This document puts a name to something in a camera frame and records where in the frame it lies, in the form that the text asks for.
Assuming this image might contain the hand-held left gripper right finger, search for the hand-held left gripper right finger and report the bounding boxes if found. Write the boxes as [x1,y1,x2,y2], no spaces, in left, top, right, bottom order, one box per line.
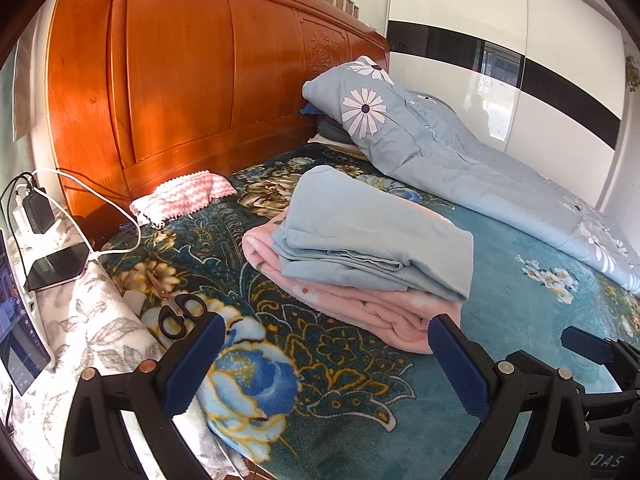
[428,314,596,480]

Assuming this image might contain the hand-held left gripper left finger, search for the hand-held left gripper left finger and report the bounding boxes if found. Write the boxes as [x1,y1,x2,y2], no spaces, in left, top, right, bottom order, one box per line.
[60,311,227,480]

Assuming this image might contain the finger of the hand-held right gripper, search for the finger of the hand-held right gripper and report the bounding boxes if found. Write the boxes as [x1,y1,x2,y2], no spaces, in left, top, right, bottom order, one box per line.
[561,326,626,367]

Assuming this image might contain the light blue shirt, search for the light blue shirt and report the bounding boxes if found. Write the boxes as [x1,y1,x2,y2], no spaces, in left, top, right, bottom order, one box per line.
[272,165,475,303]

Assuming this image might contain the teal floral blanket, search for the teal floral blanket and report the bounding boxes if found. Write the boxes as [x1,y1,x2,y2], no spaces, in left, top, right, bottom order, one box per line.
[100,142,640,480]

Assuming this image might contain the folded pink fleece blanket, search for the folded pink fleece blanket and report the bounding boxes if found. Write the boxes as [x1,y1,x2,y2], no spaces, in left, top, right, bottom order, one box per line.
[242,207,463,356]

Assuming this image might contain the black smartphone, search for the black smartphone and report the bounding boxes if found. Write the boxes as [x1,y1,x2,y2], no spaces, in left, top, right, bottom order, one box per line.
[24,241,88,292]

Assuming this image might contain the pink zigzag towel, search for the pink zigzag towel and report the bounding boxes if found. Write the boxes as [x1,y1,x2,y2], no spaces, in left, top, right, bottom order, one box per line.
[129,170,237,228]

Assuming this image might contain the tablet with lit screen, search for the tablet with lit screen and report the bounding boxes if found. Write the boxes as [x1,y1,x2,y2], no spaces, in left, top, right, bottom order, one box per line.
[0,230,55,395]

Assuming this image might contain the light blue floral quilt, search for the light blue floral quilt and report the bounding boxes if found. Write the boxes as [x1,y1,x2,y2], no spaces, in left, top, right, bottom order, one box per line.
[302,55,640,296]

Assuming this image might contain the black charger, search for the black charger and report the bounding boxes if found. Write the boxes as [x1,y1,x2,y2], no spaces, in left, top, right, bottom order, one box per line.
[22,185,55,235]

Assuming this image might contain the dark grey pillow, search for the dark grey pillow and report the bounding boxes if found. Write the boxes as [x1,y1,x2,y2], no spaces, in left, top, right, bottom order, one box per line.
[315,117,358,147]

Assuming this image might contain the wooden headboard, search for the wooden headboard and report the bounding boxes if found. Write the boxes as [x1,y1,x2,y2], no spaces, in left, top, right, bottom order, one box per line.
[47,0,391,241]

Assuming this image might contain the black handled scissors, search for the black handled scissors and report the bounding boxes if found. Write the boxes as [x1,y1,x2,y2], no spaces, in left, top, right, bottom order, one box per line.
[145,267,208,339]

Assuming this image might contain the white charging cable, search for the white charging cable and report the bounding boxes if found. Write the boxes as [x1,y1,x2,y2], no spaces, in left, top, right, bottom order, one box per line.
[30,167,143,261]

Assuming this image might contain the black cable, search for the black cable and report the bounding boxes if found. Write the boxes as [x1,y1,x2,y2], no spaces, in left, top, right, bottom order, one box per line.
[0,174,36,281]

